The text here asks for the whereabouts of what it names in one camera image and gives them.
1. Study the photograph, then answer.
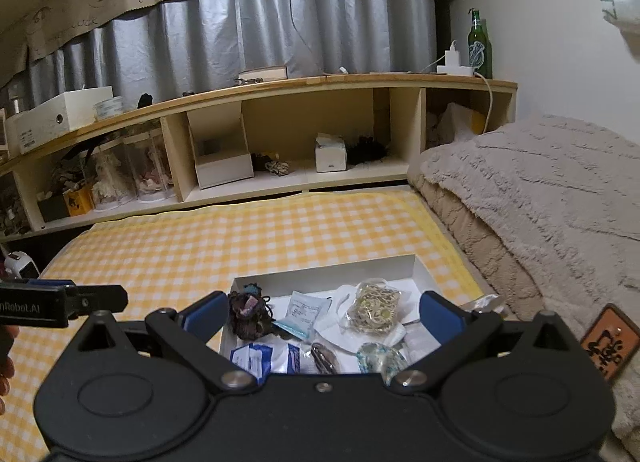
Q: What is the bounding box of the dark small box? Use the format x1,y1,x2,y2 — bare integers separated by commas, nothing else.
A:
37,191,71,223

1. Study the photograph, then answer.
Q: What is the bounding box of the wooden shelf headboard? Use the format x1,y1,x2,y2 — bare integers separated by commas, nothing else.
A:
0,74,519,243

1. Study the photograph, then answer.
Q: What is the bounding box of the blue and white packet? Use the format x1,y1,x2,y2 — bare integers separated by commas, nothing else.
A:
229,341,301,376

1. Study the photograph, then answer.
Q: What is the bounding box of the tape roll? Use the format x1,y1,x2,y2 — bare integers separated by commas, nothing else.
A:
94,95,125,119

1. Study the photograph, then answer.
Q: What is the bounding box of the person's left hand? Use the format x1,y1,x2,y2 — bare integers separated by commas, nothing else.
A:
0,326,21,416

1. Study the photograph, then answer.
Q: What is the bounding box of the thin white hanging cable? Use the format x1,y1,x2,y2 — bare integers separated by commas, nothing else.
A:
281,0,352,73

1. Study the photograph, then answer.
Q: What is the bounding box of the small white appliance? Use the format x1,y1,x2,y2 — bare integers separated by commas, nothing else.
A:
2,251,41,281

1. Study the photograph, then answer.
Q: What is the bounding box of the flat wooden box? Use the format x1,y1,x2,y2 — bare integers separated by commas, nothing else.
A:
237,65,289,83

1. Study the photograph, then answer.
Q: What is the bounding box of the yellow and black box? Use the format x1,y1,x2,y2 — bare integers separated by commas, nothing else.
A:
64,181,95,217

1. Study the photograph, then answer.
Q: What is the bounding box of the beige fleece blanket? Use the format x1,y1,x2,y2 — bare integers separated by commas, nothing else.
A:
407,114,640,462

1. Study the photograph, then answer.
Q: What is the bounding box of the open white carton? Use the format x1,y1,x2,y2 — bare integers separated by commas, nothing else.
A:
186,104,255,189

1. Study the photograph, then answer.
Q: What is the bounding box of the bag of gold rubber bands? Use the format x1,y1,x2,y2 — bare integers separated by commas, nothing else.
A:
345,280,404,334

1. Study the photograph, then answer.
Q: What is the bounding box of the green glass bottle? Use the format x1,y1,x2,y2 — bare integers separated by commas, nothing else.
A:
467,7,494,80

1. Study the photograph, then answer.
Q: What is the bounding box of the white packet with blue edge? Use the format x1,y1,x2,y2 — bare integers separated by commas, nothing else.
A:
273,290,335,341

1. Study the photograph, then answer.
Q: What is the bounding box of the white face mask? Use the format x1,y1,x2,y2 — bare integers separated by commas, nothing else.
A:
319,284,409,351

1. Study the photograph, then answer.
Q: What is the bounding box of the dark patterned hair clip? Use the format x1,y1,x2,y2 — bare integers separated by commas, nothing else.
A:
309,341,342,376

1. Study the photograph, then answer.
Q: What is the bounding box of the yellow checked sheet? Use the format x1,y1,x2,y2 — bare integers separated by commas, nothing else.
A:
0,190,484,443

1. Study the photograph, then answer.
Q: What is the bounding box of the clear plastic bag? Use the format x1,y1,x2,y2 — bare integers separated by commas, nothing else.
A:
459,294,507,319

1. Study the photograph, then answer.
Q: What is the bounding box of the orange patch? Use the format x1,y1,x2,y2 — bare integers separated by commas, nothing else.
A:
580,303,629,384

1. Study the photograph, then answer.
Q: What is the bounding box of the black fluffy bundle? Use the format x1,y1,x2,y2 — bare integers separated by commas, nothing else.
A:
346,136,389,166

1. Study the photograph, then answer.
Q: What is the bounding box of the white storage box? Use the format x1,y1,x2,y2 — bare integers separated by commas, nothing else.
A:
4,86,115,156

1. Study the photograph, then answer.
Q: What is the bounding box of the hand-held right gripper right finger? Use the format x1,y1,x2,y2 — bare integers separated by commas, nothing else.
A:
390,291,591,389

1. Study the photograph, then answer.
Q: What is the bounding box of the grey curtain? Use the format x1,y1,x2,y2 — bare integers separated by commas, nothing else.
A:
0,0,442,108

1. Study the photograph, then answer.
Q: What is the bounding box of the clear plastic jar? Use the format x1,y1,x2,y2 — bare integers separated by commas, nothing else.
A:
125,129,177,203
89,139,137,209

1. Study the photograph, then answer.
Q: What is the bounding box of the white cardboard box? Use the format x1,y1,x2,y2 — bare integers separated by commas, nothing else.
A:
219,254,445,376

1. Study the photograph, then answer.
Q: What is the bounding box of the floral drawstring pouch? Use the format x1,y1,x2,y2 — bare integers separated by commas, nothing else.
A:
357,341,410,377

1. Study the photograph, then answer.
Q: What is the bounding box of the metal lidded jar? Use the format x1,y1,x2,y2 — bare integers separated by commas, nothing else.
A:
4,86,32,116

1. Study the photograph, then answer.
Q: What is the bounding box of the small white box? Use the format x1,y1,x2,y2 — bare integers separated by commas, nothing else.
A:
314,133,348,174

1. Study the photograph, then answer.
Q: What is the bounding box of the crumpled white bag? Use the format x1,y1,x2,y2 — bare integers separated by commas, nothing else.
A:
427,102,487,145

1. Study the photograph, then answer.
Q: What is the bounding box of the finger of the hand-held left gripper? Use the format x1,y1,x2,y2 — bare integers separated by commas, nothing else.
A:
64,284,129,319
14,279,77,289

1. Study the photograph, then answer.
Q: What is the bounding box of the knotted rope bundle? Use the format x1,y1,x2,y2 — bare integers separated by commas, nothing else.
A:
249,151,292,177

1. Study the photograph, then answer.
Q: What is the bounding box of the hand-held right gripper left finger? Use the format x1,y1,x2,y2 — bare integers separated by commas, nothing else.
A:
75,291,258,389

